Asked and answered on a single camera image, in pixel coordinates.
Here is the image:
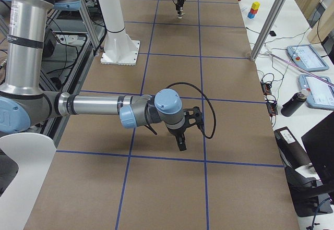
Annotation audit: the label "white PPR valve with handle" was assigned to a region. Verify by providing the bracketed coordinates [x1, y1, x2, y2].
[177, 13, 184, 19]

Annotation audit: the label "stacked coloured blocks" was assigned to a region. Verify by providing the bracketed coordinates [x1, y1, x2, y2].
[247, 2, 260, 19]

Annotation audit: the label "small black box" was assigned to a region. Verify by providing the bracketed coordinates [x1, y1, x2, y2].
[269, 31, 276, 37]

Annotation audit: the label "small black circuit board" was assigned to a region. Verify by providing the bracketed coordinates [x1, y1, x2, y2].
[261, 83, 272, 95]

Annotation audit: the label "black cylindrical bottle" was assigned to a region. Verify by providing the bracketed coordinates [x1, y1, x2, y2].
[281, 88, 311, 117]

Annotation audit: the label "blue teach pendant far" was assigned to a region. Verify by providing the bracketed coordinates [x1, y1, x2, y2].
[287, 44, 329, 72]

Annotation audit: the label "blue teach pendant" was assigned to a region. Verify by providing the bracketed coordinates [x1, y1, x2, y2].
[299, 74, 333, 110]
[287, 44, 329, 72]

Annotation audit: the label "black monitor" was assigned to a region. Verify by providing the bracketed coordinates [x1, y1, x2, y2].
[301, 113, 333, 183]

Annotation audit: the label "black office chair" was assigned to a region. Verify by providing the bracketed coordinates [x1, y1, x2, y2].
[274, 127, 333, 217]

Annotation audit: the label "blue teach pendant near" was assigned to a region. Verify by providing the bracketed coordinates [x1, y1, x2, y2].
[299, 74, 333, 110]

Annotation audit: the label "white curved cover panel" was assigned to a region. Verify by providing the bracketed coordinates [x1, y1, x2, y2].
[1, 132, 56, 229]

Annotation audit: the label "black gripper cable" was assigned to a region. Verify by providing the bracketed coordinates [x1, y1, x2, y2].
[166, 82, 217, 139]

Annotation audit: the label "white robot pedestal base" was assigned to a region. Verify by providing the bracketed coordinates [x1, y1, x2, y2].
[98, 0, 140, 66]

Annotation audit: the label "aluminium frame post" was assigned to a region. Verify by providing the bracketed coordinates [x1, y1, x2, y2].
[249, 0, 286, 62]

